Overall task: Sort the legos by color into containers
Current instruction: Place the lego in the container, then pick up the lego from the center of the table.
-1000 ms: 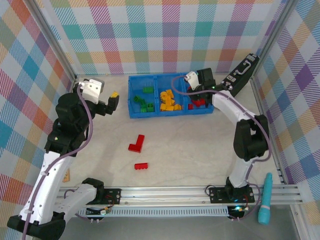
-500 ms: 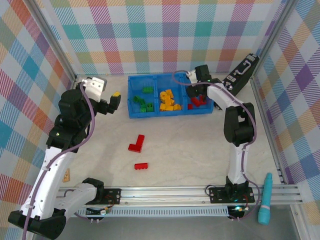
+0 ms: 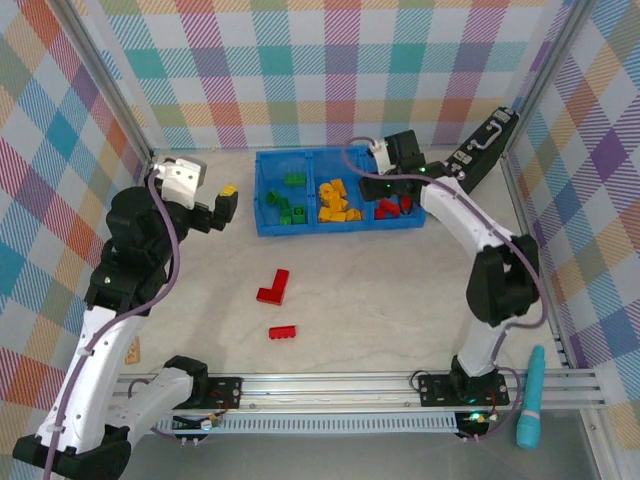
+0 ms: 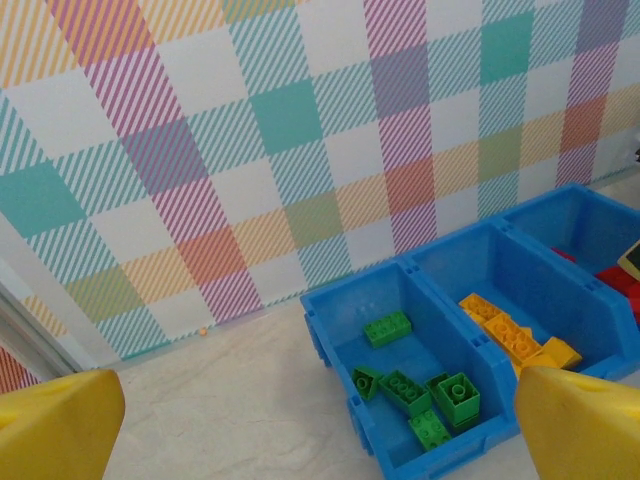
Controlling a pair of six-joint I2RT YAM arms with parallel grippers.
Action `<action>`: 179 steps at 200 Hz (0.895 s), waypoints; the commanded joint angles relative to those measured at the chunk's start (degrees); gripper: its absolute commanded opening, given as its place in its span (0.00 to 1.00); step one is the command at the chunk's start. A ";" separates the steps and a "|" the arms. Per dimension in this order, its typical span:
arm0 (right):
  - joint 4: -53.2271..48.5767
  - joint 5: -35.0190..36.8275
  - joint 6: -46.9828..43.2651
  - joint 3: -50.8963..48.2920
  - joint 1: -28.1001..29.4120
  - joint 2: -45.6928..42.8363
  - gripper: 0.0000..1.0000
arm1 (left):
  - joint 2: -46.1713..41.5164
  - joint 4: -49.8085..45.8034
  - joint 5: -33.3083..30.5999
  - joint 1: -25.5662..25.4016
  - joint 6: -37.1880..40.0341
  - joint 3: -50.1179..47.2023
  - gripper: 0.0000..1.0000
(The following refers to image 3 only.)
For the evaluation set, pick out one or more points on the small red lego brick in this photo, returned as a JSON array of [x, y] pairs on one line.
[[379, 214]]

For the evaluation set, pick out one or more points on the small yellow lego brick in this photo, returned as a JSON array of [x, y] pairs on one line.
[[340, 186], [354, 214], [341, 216], [345, 202]]

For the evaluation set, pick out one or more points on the orange oval lego piece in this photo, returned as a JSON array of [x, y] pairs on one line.
[[326, 191]]

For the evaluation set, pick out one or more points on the small green lego brick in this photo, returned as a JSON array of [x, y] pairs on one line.
[[285, 219], [300, 215]]

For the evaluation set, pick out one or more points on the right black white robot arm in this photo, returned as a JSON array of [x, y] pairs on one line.
[[460, 215]]

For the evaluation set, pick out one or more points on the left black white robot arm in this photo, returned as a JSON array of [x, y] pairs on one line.
[[100, 350]]

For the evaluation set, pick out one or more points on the blue three-compartment bin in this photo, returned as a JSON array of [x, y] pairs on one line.
[[300, 230]]

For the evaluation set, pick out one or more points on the black briefcase with silver latches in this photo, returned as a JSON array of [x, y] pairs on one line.
[[492, 135]]

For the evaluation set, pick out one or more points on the tan cracker-like tile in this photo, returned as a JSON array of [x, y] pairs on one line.
[[133, 351]]

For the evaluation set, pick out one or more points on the teal plastic marker pen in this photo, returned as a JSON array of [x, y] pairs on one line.
[[529, 430]]

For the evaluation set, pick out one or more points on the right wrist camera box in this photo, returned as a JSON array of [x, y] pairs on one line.
[[384, 157]]

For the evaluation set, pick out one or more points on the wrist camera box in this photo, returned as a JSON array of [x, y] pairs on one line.
[[177, 182], [384, 157]]

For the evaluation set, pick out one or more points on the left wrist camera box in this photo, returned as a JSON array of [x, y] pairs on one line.
[[177, 182]]

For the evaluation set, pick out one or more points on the aluminium side rail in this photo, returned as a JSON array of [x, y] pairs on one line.
[[522, 210]]

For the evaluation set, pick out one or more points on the aluminium corner post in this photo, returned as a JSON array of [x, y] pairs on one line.
[[547, 75], [110, 85]]

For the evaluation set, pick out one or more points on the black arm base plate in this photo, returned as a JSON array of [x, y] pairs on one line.
[[227, 392], [432, 392]]

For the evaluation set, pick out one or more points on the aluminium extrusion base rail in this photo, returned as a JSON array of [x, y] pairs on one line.
[[325, 387]]

